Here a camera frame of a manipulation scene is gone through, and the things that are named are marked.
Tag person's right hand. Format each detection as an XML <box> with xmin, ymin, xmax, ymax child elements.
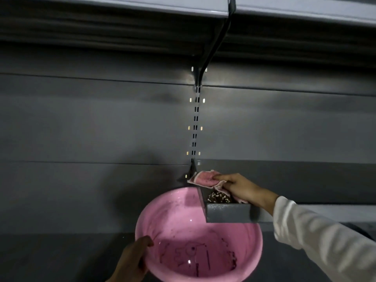
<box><xmin>216</xmin><ymin>173</ymin><xmax>280</xmax><ymax>216</ymax></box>

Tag person's left hand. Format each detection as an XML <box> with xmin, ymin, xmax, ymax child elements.
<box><xmin>107</xmin><ymin>235</ymin><xmax>155</xmax><ymax>282</ymax></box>

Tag pink cleaning cloth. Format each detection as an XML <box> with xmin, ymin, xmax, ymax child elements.
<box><xmin>187</xmin><ymin>170</ymin><xmax>249</xmax><ymax>204</ymax></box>

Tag pink plastic basin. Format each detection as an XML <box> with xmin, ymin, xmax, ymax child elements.
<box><xmin>135</xmin><ymin>187</ymin><xmax>264</xmax><ymax>282</ymax></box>

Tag person's right forearm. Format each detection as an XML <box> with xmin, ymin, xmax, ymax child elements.
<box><xmin>272</xmin><ymin>196</ymin><xmax>376</xmax><ymax>282</ymax></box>

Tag pile of crumb debris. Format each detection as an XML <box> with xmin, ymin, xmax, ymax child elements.
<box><xmin>207</xmin><ymin>190</ymin><xmax>233</xmax><ymax>203</ymax></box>

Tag light grey metal shelf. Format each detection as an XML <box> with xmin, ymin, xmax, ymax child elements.
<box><xmin>26</xmin><ymin>0</ymin><xmax>376</xmax><ymax>27</ymax></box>

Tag small black shelf bracket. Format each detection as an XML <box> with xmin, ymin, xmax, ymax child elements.
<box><xmin>177</xmin><ymin>159</ymin><xmax>198</xmax><ymax>184</ymax></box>

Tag slotted metal upright rail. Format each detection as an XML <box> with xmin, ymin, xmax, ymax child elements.
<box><xmin>186</xmin><ymin>66</ymin><xmax>208</xmax><ymax>165</ymax></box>

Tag long black shelf bracket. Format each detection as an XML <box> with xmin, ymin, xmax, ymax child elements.
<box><xmin>192</xmin><ymin>0</ymin><xmax>237</xmax><ymax>87</ymax></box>

